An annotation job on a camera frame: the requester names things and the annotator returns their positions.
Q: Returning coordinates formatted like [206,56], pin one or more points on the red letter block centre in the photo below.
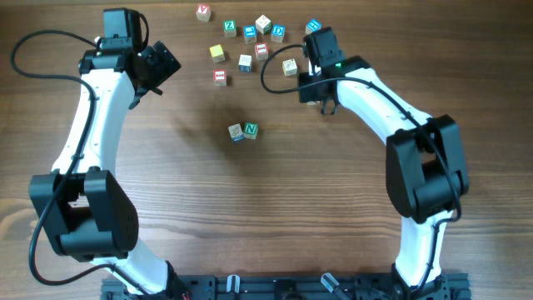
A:
[261,51]

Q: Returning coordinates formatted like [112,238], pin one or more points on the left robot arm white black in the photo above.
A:
[81,206]

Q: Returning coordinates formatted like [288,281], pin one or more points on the yellow top block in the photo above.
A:
[217,53]

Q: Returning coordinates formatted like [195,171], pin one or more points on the blue L letter block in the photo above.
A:
[250,34]

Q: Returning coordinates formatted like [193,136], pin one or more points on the blue X letter block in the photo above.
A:
[313,102]

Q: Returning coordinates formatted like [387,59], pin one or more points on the blue D letter block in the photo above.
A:
[277,33]

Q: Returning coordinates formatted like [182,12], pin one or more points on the green Z letter block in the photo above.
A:
[229,28]

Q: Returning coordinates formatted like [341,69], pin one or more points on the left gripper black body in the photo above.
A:
[159,67]

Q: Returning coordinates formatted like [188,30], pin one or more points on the red H letter block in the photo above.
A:
[220,77]

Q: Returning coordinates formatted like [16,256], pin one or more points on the plain picture wooden block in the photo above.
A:
[289,67]

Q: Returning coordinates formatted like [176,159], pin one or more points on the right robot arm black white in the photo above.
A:
[425,165]

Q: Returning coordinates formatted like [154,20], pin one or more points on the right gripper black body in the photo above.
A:
[309,93]

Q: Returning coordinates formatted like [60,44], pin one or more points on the red Y letter block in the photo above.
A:
[203,12]

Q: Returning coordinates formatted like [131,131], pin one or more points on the plain picture block top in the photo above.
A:
[263,24]

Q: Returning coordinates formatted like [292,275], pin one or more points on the green N letter block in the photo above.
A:
[250,130]

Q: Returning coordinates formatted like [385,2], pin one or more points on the blue block far right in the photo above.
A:
[312,26]

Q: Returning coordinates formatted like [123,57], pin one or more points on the block with blue number side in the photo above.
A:
[245,63]

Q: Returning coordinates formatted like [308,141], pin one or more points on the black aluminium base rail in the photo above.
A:
[364,286]

